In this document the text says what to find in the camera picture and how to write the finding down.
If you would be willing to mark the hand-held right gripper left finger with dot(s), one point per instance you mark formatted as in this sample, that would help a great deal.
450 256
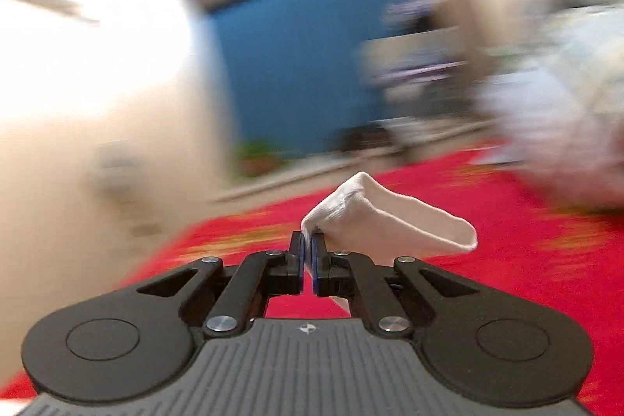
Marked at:
300 261

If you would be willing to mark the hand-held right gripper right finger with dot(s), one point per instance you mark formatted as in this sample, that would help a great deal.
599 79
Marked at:
317 261

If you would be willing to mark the white sock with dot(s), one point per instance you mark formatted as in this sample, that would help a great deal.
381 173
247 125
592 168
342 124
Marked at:
380 214

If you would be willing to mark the green potted plant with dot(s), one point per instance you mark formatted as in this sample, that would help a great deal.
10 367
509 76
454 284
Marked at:
256 157

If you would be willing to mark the blue curtain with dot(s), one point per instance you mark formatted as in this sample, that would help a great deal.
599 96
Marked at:
292 79

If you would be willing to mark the red floral blanket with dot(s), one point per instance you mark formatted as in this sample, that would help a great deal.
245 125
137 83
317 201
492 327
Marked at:
512 255

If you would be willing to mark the dark cluttered shelf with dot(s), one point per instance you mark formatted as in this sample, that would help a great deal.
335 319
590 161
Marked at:
419 75

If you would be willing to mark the wall outlet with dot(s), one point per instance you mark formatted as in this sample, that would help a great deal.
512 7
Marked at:
117 162

